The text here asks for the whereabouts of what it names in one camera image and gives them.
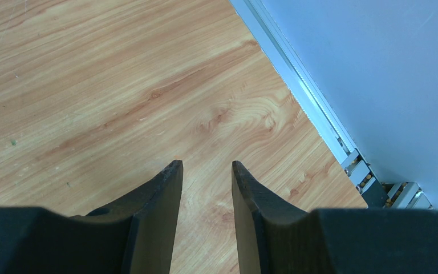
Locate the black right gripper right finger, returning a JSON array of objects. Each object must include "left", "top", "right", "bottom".
[{"left": 232, "top": 161, "right": 438, "bottom": 273}]

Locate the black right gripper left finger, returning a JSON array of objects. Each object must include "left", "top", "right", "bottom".
[{"left": 0, "top": 160, "right": 183, "bottom": 273}]

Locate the aluminium side rail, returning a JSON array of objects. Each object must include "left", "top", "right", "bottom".
[{"left": 231, "top": 1, "right": 433, "bottom": 209}]

